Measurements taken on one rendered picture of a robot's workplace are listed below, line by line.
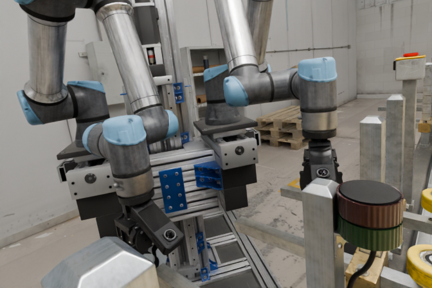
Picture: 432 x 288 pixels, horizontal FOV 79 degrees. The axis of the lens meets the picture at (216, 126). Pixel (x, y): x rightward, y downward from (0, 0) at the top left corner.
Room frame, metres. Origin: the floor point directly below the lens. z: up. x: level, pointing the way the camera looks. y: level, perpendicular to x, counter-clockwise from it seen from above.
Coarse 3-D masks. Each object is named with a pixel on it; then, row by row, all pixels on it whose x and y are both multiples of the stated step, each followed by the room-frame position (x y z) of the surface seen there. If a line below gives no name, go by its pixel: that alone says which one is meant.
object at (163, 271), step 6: (162, 264) 0.49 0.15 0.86; (156, 270) 0.47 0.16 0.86; (162, 270) 0.47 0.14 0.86; (168, 270) 0.47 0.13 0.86; (162, 276) 0.45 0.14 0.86; (168, 276) 0.45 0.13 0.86; (174, 276) 0.45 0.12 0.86; (180, 276) 0.44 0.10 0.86; (162, 282) 0.45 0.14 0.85; (168, 282) 0.43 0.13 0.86; (174, 282) 0.43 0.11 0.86; (180, 282) 0.43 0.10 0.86; (186, 282) 0.43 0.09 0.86; (192, 282) 0.43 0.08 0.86
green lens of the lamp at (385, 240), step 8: (344, 224) 0.24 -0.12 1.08; (352, 224) 0.23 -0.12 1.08; (400, 224) 0.22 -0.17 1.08; (344, 232) 0.24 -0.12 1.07; (352, 232) 0.23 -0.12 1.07; (360, 232) 0.23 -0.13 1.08; (368, 232) 0.22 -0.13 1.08; (376, 232) 0.22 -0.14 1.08; (384, 232) 0.22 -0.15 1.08; (392, 232) 0.22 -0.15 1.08; (400, 232) 0.22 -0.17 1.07; (352, 240) 0.23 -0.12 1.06; (360, 240) 0.23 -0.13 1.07; (368, 240) 0.22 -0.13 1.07; (376, 240) 0.22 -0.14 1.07; (384, 240) 0.22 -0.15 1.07; (392, 240) 0.22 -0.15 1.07; (400, 240) 0.22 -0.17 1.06; (368, 248) 0.22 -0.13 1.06; (376, 248) 0.22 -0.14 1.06; (384, 248) 0.22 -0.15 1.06; (392, 248) 0.22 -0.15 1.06
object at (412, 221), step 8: (280, 192) 0.82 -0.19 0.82; (288, 192) 0.80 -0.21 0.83; (296, 192) 0.78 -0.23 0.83; (408, 216) 0.58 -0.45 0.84; (416, 216) 0.58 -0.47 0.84; (424, 216) 0.58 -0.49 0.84; (408, 224) 0.58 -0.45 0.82; (416, 224) 0.57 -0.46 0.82; (424, 224) 0.55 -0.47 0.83; (424, 232) 0.55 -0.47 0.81
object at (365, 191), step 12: (360, 180) 0.27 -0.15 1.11; (348, 192) 0.25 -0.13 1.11; (360, 192) 0.24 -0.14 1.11; (372, 192) 0.24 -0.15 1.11; (384, 192) 0.24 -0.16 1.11; (396, 192) 0.24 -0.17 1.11; (372, 204) 0.22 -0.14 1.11; (384, 204) 0.22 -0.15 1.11; (372, 228) 0.22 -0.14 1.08; (384, 228) 0.22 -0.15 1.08; (336, 240) 0.25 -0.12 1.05; (336, 252) 0.25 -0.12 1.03; (372, 252) 0.24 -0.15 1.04
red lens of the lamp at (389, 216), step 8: (336, 192) 0.26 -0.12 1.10; (400, 192) 0.24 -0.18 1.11; (344, 200) 0.24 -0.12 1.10; (400, 200) 0.22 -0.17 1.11; (344, 208) 0.24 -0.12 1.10; (352, 208) 0.23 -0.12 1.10; (360, 208) 0.23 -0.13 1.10; (368, 208) 0.22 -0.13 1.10; (376, 208) 0.22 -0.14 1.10; (384, 208) 0.22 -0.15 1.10; (392, 208) 0.22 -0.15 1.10; (400, 208) 0.22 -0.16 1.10; (344, 216) 0.24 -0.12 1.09; (352, 216) 0.23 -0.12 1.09; (360, 216) 0.23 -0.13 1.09; (368, 216) 0.22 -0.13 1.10; (376, 216) 0.22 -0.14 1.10; (384, 216) 0.22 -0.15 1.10; (392, 216) 0.22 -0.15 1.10; (400, 216) 0.22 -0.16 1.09; (360, 224) 0.23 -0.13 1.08; (368, 224) 0.22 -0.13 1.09; (376, 224) 0.22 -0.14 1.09; (384, 224) 0.22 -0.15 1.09; (392, 224) 0.22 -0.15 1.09
